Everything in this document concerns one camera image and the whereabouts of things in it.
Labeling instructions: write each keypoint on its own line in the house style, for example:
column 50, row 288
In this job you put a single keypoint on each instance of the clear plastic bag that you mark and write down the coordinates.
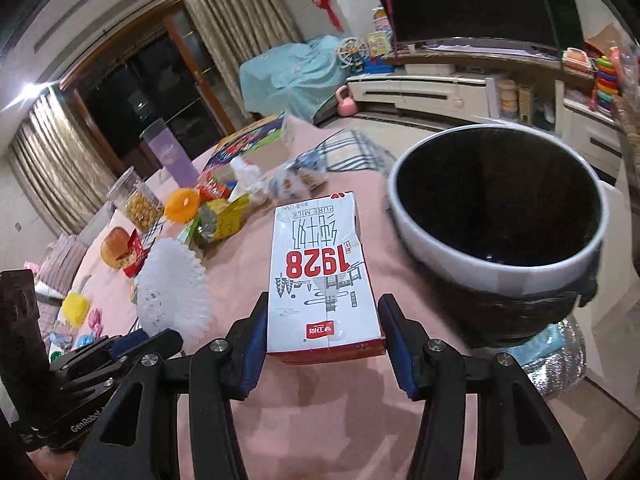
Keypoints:
column 300, row 175

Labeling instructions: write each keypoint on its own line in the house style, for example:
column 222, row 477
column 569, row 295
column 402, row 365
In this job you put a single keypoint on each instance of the round brown bun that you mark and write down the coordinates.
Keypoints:
column 114, row 247

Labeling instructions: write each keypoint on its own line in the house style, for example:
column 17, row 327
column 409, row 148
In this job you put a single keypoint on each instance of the stack of round tins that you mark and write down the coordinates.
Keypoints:
column 507, row 100

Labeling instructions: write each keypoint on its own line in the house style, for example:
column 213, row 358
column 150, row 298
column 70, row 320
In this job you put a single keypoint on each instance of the plaid cloth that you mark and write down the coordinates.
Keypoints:
column 350, row 147

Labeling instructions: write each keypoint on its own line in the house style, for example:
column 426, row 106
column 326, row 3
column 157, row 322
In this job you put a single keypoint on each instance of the pink kettlebell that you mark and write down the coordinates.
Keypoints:
column 345, row 106

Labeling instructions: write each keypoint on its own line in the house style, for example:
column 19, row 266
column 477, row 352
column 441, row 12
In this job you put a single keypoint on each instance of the stack of white paper liners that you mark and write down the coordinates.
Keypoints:
column 172, row 290

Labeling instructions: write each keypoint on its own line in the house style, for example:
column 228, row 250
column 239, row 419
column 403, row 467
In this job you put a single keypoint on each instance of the orange snack packet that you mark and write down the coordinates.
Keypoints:
column 212, row 190

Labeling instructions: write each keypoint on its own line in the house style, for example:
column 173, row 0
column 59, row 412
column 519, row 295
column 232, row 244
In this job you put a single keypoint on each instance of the white milk carton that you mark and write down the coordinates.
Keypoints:
column 320, row 280

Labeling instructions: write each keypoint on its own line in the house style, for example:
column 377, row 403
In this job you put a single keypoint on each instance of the yellow paper liner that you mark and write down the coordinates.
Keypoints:
column 75, row 308

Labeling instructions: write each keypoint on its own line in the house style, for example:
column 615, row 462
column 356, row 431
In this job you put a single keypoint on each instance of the white television cabinet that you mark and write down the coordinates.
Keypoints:
column 425, row 92

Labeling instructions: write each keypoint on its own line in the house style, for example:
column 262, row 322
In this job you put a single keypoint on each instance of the beige patterned curtain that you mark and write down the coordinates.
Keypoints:
column 55, row 160
column 235, row 25

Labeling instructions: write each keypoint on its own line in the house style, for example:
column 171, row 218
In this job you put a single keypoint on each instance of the orange flower toy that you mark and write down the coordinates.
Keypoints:
column 181, row 205

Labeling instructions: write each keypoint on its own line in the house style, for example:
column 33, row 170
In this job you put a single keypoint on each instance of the red snack packet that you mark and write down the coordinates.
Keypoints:
column 134, row 257

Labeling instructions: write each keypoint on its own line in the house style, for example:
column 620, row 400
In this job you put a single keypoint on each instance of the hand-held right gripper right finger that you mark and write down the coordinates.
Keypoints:
column 395, row 340

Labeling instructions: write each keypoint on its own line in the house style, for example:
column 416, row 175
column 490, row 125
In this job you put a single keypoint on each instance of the teal cloth cover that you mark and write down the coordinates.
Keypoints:
column 285, row 75

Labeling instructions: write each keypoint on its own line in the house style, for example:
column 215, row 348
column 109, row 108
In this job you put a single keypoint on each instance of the silver foil mat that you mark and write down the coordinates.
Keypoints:
column 565, row 360

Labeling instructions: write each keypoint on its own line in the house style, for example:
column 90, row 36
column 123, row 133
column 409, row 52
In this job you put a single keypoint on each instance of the pink toy box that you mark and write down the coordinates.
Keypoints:
column 382, row 19

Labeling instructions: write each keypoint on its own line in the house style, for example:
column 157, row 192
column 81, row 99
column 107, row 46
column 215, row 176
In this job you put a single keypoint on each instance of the black television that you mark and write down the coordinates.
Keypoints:
column 475, row 0

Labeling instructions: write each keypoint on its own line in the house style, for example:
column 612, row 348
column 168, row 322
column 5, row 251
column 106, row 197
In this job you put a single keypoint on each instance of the wooden box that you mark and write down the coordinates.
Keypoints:
column 526, row 105

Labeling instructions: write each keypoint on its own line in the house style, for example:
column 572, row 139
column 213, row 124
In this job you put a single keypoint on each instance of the purple bottle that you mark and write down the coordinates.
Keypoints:
column 172, row 160

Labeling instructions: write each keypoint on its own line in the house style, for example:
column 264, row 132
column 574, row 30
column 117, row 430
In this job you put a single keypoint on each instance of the toy cash register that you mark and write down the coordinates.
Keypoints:
column 575, row 59

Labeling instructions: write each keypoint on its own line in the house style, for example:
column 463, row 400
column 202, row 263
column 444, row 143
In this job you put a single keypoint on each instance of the dark glass sliding door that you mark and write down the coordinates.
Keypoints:
column 125, row 95

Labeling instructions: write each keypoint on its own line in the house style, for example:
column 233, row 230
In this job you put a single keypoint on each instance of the clear jar of yellow snacks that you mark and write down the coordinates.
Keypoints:
column 137, row 205

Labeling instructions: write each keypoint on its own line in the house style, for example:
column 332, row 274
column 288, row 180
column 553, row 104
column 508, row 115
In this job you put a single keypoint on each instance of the white bin with black bag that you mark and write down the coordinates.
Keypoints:
column 500, row 270

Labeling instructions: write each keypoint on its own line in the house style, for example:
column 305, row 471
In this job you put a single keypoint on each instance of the ferris wheel toy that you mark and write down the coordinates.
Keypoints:
column 350, row 54

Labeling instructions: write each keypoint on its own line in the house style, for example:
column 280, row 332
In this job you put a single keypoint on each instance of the pile of candy wrappers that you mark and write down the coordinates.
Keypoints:
column 92, row 320

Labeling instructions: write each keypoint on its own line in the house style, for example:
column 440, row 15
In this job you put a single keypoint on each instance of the pink striped cushion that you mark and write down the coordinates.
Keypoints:
column 60, row 260

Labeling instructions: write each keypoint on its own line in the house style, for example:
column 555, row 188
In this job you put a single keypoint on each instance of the pink tablecloth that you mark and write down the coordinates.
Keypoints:
column 325, row 410

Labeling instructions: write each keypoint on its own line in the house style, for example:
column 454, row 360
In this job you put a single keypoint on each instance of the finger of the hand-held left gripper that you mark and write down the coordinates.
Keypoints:
column 130, row 344
column 90, row 380

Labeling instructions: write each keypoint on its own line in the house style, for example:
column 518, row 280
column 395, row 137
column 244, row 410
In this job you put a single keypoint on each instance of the colourful toy box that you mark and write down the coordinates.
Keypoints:
column 380, row 44

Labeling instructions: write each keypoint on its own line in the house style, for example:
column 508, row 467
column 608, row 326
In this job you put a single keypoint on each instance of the white plastic wrapper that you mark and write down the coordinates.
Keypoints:
column 247, row 175

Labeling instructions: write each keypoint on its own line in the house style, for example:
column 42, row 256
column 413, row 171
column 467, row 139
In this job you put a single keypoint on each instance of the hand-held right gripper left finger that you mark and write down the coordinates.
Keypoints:
column 255, row 340

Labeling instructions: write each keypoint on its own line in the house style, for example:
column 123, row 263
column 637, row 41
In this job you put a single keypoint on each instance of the yellow green snack wrapper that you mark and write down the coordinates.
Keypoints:
column 225, row 220

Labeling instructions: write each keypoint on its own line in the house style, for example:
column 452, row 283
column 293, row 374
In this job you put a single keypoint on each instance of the colourful cardboard box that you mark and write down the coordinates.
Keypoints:
column 240, row 145

